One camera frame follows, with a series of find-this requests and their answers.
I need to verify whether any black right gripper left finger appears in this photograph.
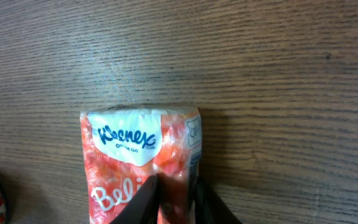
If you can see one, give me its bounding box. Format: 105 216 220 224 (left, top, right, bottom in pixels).
110 174 160 224

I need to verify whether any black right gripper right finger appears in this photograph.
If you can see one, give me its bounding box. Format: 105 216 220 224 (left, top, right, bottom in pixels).
195 177 242 224

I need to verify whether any red Kleenex tissue pack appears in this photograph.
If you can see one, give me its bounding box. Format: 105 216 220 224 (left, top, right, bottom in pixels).
80 105 202 223

